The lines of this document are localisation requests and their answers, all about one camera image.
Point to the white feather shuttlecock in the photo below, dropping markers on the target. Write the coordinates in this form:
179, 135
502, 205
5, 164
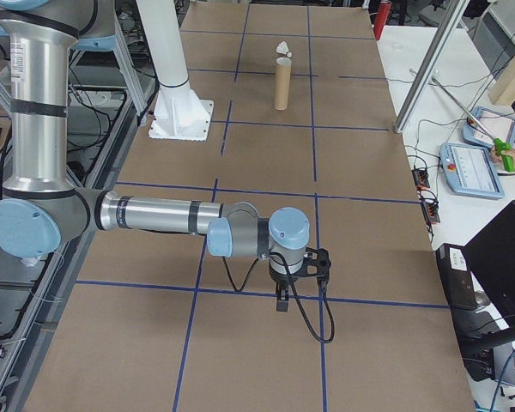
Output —
283, 48

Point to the grey office chair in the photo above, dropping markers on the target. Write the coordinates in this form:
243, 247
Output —
435, 13

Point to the red cylinder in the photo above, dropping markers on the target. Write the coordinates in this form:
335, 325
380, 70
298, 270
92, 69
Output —
382, 19

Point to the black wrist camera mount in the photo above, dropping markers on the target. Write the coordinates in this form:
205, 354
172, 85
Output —
322, 259

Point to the aluminium profile post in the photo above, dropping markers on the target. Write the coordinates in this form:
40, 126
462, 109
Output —
429, 64

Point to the black computer box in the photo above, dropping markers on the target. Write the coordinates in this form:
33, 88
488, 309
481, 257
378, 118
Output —
459, 274

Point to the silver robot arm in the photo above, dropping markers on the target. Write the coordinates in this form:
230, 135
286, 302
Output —
38, 129

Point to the orange black connector block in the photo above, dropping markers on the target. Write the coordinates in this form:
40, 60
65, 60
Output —
431, 212
421, 177

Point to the person's bare hand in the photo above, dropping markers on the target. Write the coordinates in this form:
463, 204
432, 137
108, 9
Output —
496, 154

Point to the white square base plate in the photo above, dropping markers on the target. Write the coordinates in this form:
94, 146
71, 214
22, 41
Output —
193, 129

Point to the blue grey teach pendant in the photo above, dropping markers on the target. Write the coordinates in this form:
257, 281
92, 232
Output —
498, 124
476, 171

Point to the light wooden board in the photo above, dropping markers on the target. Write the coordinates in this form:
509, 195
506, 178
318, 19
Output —
513, 73

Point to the brown cardboard tube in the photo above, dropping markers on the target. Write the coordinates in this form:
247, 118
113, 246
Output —
282, 86

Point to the black monitor screen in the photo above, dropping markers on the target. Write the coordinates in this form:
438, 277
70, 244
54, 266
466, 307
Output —
506, 266

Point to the clear round tape roll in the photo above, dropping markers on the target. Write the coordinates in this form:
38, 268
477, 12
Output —
397, 46

